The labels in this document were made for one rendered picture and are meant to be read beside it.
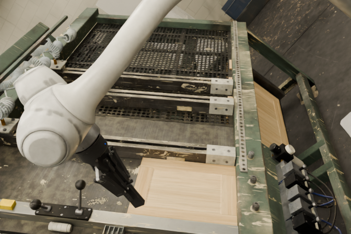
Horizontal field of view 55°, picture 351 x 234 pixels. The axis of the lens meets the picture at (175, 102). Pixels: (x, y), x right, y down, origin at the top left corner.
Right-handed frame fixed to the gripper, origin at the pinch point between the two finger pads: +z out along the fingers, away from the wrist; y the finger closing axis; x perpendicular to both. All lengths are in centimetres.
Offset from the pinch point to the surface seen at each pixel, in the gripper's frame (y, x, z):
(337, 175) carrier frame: -85, 51, 104
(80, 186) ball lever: -21.0, -29.5, 3.5
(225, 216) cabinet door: -23.2, 8.2, 42.1
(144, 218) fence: -18.7, -15.9, 25.3
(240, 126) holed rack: -72, 20, 41
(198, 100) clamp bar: -90, 5, 27
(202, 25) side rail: -200, 11, 23
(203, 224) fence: -17.4, 2.1, 36.5
